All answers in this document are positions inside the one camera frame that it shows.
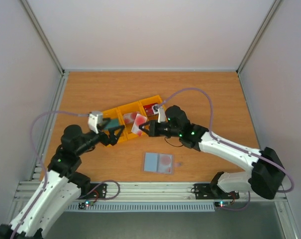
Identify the teal VIP card stack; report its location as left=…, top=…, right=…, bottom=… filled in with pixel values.
left=104, top=119, right=119, bottom=130

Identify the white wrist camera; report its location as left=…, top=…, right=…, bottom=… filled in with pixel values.
left=88, top=111, right=103, bottom=134
left=152, top=104, right=166, bottom=123

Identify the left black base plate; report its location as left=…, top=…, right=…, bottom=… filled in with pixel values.
left=78, top=183, right=107, bottom=200

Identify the grey slotted cable duct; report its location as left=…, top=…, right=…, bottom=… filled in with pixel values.
left=65, top=202, right=215, bottom=213

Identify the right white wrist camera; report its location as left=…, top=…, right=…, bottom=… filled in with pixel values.
left=152, top=104, right=166, bottom=123

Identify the aluminium front rail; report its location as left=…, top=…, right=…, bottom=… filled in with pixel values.
left=13, top=181, right=287, bottom=203

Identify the pink circle card stack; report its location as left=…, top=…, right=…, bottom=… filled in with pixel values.
left=123, top=112, right=139, bottom=124

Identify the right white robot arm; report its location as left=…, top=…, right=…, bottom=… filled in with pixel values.
left=139, top=106, right=285, bottom=200

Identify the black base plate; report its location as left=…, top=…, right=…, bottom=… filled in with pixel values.
left=191, top=183, right=240, bottom=200
left=78, top=183, right=107, bottom=200

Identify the yellow three-compartment bin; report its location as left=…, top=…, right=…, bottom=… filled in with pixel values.
left=102, top=95, right=162, bottom=143

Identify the right small circuit board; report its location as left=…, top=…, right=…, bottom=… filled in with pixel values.
left=214, top=201, right=232, bottom=208

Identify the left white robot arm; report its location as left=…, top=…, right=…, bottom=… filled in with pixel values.
left=0, top=118, right=125, bottom=239

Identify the pink-circle card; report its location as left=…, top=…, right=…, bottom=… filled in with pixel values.
left=158, top=154, right=173, bottom=174
left=131, top=113, right=147, bottom=136

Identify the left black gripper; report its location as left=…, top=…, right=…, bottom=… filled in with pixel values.
left=76, top=117, right=125, bottom=156

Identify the red card stack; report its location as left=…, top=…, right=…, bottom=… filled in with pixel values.
left=143, top=103, right=158, bottom=117

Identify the pink leather card holder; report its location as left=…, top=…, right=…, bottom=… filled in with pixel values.
left=142, top=152, right=183, bottom=174

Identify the small circuit board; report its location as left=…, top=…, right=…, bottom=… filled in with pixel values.
left=78, top=201, right=94, bottom=210
left=214, top=201, right=232, bottom=208

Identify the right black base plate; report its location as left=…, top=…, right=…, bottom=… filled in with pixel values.
left=191, top=183, right=240, bottom=200

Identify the left small circuit board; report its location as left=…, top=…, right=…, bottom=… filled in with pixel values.
left=78, top=201, right=94, bottom=210

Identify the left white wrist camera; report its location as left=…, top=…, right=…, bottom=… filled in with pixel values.
left=88, top=111, right=103, bottom=134

